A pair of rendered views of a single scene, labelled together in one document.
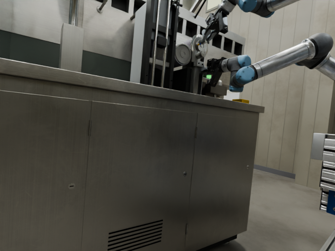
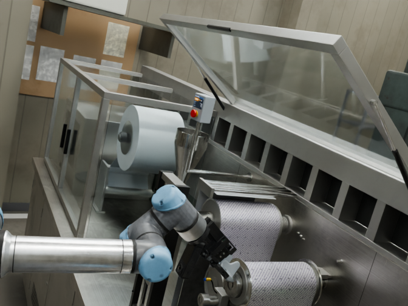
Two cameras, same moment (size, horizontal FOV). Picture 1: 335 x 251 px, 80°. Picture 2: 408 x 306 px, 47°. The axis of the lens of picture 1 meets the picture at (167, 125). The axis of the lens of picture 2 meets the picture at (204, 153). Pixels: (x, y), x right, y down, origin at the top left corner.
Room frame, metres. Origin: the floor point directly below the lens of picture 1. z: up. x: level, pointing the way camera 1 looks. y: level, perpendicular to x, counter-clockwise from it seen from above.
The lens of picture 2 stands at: (1.22, -1.43, 1.88)
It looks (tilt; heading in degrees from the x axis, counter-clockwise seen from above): 12 degrees down; 95
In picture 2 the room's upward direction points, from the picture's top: 14 degrees clockwise
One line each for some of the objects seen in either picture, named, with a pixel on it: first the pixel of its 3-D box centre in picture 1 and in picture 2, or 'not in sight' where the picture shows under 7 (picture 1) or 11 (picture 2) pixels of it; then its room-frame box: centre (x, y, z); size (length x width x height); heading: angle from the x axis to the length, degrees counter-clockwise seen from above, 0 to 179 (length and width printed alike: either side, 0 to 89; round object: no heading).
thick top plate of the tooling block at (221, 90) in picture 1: (199, 91); not in sight; (1.53, -0.22, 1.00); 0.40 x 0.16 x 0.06; 34
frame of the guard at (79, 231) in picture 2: not in sight; (114, 139); (0.47, 1.16, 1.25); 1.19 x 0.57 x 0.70; 124
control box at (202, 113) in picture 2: not in sight; (200, 107); (1.02, 0.32, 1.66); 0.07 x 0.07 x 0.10; 44
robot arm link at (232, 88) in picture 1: (237, 81); not in sight; (1.09, -0.36, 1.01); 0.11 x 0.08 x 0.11; 175
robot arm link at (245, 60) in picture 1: (239, 63); not in sight; (1.10, -0.36, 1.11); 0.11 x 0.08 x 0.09; 34
